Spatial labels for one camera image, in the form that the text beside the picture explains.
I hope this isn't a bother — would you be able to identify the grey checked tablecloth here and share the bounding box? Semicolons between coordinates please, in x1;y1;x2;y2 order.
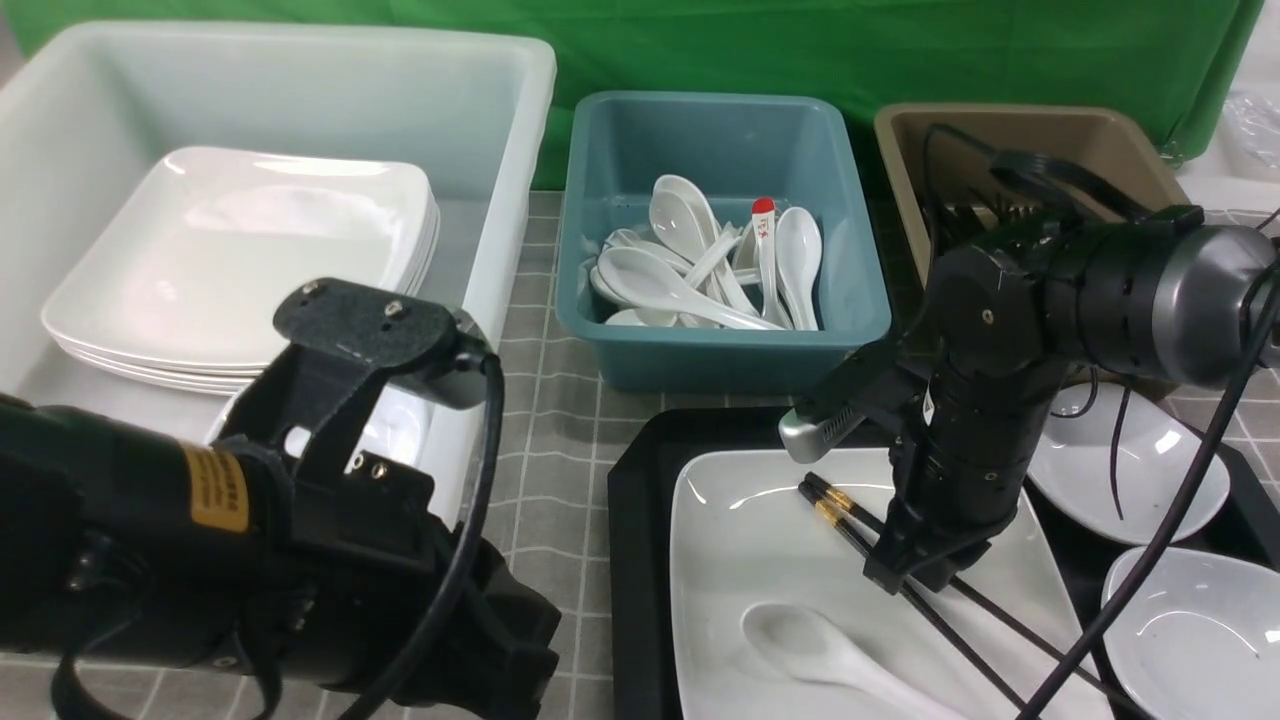
3;191;1277;719

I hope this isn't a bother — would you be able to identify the white soup spoon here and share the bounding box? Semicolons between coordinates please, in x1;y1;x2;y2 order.
740;602;964;719

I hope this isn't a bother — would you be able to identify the green cloth backdrop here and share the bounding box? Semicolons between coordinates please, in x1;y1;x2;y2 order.
3;1;1263;190

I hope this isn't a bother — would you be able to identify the pile of black chopsticks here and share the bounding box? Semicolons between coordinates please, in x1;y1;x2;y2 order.
924;191;1039;245

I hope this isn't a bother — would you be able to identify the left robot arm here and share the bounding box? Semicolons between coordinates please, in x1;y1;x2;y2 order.
3;278;562;719

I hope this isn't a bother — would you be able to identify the white square rice plate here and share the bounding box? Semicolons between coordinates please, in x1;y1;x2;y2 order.
669;448;1082;719

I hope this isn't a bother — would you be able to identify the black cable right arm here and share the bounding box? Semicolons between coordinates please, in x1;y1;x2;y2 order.
1015;260;1280;720

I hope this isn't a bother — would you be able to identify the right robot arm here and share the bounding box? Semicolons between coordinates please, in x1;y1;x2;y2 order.
780;206;1277;562

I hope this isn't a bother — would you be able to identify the stack of white bowls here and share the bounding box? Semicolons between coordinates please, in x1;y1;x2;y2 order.
205;386;433;477

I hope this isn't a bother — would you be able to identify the large white plastic bin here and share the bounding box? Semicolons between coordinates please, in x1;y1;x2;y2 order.
0;22;557;530

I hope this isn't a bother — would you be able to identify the pile of white spoons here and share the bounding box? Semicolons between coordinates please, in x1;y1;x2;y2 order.
588;174;826;331

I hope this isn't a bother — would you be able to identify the stack of white plates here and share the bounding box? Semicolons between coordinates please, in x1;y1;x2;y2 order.
41;146;442;396

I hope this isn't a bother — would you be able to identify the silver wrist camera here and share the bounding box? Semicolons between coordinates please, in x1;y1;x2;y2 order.
778;387;882;465

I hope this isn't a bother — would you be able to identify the teal plastic bin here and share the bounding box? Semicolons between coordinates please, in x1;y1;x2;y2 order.
556;91;893;395

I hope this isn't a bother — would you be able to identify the black serving tray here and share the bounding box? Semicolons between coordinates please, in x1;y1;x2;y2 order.
608;405;1279;719

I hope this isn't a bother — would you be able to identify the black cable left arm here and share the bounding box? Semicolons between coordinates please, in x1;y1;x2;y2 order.
330;350;506;720

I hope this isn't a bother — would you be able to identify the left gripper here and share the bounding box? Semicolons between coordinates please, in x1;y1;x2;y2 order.
215;278;561;719

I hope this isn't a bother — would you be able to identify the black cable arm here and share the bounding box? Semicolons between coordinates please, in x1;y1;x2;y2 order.
1015;260;1280;720
330;350;506;720

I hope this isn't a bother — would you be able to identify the red tipped white spoon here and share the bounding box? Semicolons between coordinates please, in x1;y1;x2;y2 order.
751;196;794;331

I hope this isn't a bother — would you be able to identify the black chopstick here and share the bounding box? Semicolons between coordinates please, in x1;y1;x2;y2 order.
806;471;1151;716
797;482;1027;710

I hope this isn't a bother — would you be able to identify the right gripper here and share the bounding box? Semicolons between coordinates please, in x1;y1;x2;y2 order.
809;345;1066;530

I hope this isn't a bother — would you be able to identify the brown plastic bin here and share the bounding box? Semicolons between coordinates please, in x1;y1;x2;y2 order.
874;102;1189;279

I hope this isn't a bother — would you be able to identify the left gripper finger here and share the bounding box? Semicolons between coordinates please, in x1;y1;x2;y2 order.
863;500;1001;594

